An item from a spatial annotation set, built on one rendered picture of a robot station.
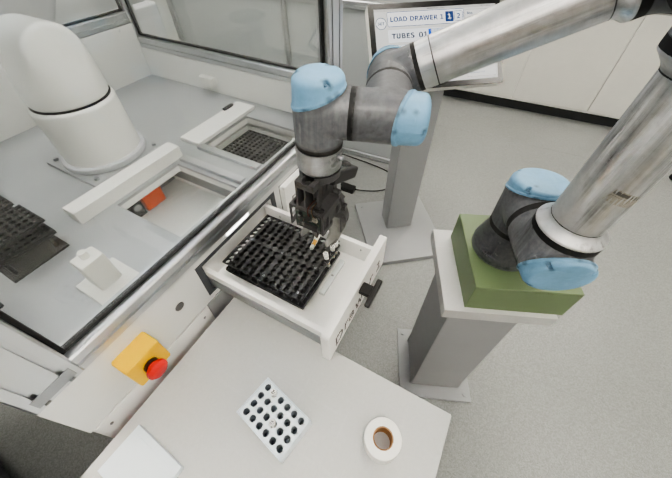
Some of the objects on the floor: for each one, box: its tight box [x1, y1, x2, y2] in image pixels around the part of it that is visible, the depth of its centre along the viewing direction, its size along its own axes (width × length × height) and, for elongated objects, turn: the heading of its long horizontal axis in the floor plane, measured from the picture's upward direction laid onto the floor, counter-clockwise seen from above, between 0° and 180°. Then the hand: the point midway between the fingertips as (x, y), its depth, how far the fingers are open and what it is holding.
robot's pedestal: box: [397, 229, 558, 403], centre depth 117 cm, size 30×30×76 cm
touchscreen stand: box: [355, 90, 444, 266], centre depth 163 cm, size 50×45×102 cm
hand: (326, 234), depth 69 cm, fingers open, 3 cm apart
